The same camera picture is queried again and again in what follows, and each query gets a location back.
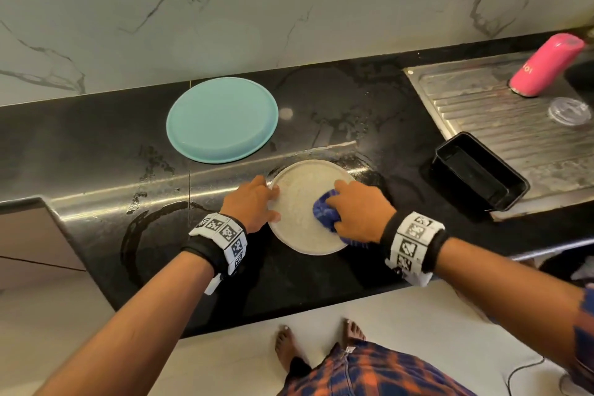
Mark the person's right hand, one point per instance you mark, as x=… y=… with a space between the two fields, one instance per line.
x=362 y=210

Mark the person's left hand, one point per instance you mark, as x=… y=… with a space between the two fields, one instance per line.
x=251 y=205

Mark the blue striped cloth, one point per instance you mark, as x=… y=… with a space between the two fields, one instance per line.
x=327 y=213

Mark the speckled white plate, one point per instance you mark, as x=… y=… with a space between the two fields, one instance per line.
x=297 y=215

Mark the teal plate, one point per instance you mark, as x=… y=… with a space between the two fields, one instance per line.
x=223 y=120

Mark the person's left forearm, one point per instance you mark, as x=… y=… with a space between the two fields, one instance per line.
x=130 y=335

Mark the person's right foot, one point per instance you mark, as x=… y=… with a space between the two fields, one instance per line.
x=353 y=331

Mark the person's foot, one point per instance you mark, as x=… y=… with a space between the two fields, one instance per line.
x=353 y=331
x=286 y=346

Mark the person's left foot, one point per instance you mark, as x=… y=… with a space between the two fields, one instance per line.
x=286 y=346

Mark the left wrist marker band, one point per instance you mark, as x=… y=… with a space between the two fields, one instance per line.
x=218 y=241

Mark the wrist marker band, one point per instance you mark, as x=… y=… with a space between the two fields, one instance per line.
x=413 y=244
x=218 y=241

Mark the right wrist marker band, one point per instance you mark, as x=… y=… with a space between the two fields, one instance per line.
x=413 y=244

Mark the black plastic tray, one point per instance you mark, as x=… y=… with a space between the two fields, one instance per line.
x=481 y=173

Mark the blue orange plaid shirt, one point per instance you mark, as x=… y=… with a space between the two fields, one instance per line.
x=371 y=372

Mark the steel sink drainboard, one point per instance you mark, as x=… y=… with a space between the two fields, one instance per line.
x=501 y=122

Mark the brown lower drawer unit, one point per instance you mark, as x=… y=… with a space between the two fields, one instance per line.
x=32 y=242

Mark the clear plastic lid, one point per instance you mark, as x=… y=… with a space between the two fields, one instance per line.
x=569 y=111

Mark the red bear cup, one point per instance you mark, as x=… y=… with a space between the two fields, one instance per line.
x=546 y=64

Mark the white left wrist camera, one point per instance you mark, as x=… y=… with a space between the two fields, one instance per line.
x=213 y=284

